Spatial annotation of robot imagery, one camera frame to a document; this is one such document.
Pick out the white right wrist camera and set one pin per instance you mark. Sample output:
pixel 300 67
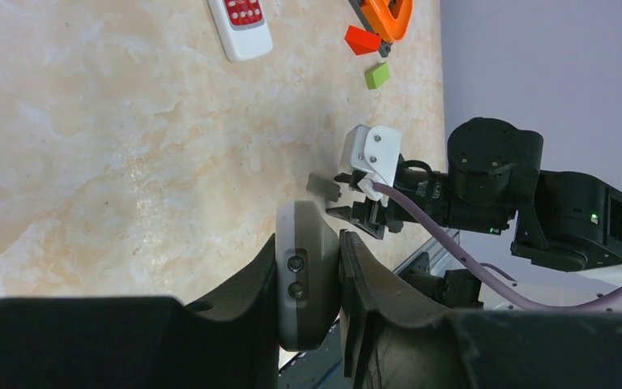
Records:
pixel 374 151

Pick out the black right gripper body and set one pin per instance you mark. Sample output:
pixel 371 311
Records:
pixel 423 186

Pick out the grey battery cover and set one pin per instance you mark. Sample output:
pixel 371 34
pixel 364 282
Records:
pixel 327 189

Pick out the light green block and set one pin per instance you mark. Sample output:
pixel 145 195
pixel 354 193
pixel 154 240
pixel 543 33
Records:
pixel 376 76

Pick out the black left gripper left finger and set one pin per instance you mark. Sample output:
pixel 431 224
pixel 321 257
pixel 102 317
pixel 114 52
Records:
pixel 225 339

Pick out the orange ring toy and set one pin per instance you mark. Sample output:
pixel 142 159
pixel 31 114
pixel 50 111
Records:
pixel 388 19

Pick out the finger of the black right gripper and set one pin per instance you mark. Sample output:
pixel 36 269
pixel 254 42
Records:
pixel 370 219
pixel 351 179

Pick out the red wedge block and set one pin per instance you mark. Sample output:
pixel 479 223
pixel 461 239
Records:
pixel 362 42

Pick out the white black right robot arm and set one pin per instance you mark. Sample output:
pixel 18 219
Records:
pixel 565 221

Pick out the grey base plate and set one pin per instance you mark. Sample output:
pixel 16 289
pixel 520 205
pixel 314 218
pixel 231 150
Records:
pixel 385 48

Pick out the grey remote control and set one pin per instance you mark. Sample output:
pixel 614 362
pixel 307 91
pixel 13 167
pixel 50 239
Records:
pixel 307 262

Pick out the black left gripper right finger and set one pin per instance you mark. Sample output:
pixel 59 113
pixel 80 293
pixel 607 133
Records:
pixel 539 349

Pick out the red white remote control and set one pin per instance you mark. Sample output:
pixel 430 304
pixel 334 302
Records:
pixel 242 27

